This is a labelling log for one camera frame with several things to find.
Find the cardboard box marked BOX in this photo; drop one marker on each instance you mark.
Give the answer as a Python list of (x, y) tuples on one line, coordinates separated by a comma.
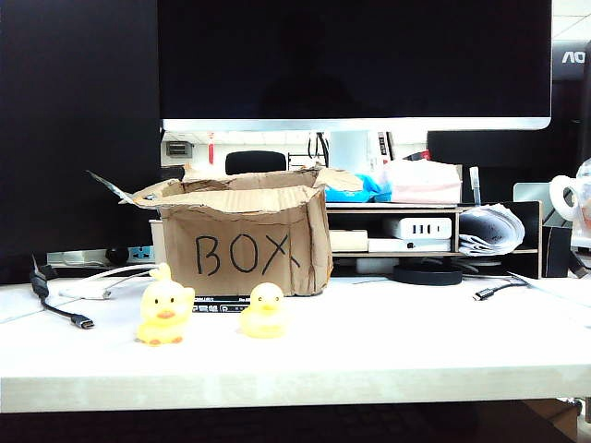
[(249, 244)]

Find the cream rectangular box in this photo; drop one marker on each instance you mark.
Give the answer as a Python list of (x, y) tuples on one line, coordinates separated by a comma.
[(348, 240)]

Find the flat white box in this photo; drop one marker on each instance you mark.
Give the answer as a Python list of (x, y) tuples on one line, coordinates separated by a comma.
[(388, 245)]

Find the yellow rubber duck doll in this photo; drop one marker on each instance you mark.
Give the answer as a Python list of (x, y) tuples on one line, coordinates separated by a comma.
[(264, 316)]

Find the yellow chick doll with tuft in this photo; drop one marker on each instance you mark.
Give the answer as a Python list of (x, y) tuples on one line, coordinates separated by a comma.
[(166, 304)]

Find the small black box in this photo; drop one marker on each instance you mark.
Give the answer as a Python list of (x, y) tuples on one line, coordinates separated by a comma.
[(557, 251)]

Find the black office chair back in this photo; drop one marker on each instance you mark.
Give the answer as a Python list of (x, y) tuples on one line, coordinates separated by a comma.
[(255, 162)]

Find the blue plastic bag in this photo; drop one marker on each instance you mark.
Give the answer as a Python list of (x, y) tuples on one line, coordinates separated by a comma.
[(364, 189)]

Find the red hanging ornament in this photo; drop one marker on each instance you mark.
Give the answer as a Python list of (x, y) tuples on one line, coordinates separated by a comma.
[(211, 147)]

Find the black deli marker pen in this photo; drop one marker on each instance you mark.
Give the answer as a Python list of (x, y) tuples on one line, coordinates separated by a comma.
[(217, 306)]

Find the white power strip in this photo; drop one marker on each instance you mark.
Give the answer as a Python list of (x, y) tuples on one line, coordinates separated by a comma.
[(78, 256), (425, 228)]

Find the pink tissue pack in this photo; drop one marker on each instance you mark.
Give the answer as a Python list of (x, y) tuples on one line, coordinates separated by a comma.
[(421, 182)]

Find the black round monitor base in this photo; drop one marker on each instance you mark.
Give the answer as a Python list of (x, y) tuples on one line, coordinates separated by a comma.
[(427, 276)]

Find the large silver-edged black monitor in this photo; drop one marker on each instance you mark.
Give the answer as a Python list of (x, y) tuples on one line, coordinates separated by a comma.
[(355, 60)]

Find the black round knob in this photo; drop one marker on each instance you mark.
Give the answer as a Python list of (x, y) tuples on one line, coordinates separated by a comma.
[(116, 255)]

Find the rolled stack of papers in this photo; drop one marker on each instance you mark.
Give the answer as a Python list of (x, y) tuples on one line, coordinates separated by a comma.
[(490, 231)]

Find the dark monitor screen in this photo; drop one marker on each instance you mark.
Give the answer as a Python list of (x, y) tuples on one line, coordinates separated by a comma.
[(78, 138)]

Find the wooden desk shelf organizer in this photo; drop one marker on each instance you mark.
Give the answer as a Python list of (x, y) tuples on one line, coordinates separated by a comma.
[(531, 231)]

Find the white ceramic mug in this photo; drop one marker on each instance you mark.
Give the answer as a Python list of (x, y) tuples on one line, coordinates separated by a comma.
[(565, 198)]

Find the white paper sheet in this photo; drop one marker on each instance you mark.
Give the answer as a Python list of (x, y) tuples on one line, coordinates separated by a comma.
[(558, 290)]

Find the black AOC monitor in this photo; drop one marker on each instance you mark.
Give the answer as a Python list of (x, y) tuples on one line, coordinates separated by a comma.
[(572, 83)]

